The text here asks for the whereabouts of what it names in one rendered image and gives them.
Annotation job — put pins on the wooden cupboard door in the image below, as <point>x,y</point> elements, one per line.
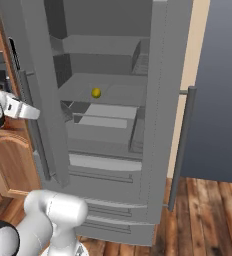
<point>13,163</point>

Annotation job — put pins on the grey fridge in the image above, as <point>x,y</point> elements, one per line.
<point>104,56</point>

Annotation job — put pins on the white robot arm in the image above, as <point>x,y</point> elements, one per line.
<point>54,213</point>

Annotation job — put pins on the grey fridge crisper drawer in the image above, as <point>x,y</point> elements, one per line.
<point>101,125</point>

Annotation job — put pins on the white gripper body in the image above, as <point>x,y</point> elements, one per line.
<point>26,110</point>

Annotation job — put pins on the beige cupboard side panel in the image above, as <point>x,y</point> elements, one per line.
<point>191,66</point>

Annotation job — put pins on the grey fridge door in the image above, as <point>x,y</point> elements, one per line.
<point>159,100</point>
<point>41,66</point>

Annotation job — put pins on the grey freezer drawer front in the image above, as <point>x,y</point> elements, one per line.
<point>104,180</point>
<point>121,223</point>

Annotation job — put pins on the yellow lemon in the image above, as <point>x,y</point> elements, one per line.
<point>95,93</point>

